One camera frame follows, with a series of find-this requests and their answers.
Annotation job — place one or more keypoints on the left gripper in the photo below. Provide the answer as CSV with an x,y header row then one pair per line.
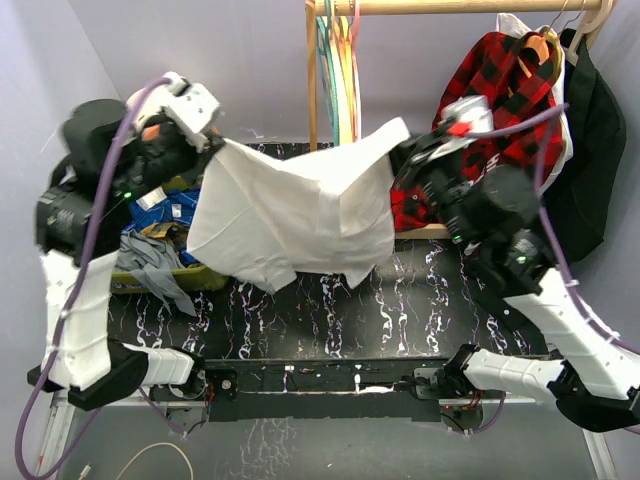
x,y
198,159

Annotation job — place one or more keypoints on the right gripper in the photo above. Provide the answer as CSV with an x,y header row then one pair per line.
x,y
408,158

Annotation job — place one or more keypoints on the white shirt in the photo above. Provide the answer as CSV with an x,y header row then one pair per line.
x,y
262,220

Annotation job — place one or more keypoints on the pink hanger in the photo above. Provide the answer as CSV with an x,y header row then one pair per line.
x,y
354,30

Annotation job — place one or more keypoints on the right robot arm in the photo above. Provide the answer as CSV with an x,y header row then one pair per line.
x,y
595,382

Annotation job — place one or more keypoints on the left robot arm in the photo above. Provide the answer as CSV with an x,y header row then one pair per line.
x,y
115,155

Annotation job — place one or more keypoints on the red plaid shirt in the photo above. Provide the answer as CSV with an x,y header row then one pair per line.
x,y
486,70

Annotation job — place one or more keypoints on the orange wooden hanger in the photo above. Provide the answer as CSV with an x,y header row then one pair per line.
x,y
534,66

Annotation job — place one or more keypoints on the yellow hanger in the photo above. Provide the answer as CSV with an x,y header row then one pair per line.
x,y
343,69

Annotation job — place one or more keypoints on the cream wooden hanger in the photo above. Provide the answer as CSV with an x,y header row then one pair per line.
x,y
588,29

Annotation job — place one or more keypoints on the blue garment in basket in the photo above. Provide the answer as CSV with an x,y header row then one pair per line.
x,y
156,234

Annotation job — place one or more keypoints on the grey garment in basket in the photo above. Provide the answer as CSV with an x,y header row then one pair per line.
x,y
151,263

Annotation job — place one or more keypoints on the olive green laundry basket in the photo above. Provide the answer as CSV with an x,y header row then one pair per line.
x,y
190,277

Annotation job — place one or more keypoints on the black garment on rack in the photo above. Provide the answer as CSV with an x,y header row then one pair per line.
x,y
578,201

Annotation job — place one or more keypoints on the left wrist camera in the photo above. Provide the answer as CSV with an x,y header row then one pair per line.
x,y
191,107

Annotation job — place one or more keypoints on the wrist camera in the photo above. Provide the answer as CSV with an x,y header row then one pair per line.
x,y
468,119
191,107

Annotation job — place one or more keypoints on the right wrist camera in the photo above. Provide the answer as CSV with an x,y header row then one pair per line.
x,y
468,119

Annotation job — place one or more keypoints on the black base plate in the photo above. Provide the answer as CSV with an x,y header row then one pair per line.
x,y
332,388

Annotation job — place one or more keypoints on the aluminium frame rail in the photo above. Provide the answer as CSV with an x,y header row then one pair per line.
x,y
520,440

